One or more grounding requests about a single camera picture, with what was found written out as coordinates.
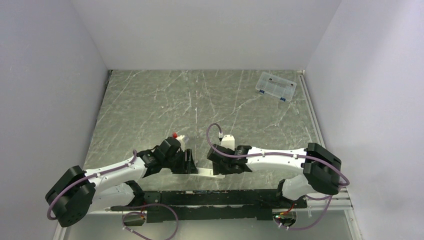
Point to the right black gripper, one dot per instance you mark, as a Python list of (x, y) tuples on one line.
[(218, 168)]

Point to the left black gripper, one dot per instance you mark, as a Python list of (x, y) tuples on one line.
[(187, 166)]

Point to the white remote control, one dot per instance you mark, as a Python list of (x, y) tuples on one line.
[(208, 173)]

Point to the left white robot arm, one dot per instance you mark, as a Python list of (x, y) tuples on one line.
[(79, 192)]

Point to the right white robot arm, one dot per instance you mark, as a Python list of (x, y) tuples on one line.
[(316, 169)]

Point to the clear plastic organizer box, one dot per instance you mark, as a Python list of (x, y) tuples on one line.
[(275, 86)]

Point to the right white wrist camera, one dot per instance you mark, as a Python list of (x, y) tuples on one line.
[(227, 141)]

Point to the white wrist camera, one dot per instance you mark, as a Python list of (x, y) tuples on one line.
[(182, 138), (227, 141)]

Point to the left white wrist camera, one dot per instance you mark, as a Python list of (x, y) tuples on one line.
[(182, 138)]

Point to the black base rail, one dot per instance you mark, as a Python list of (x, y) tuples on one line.
[(258, 204)]

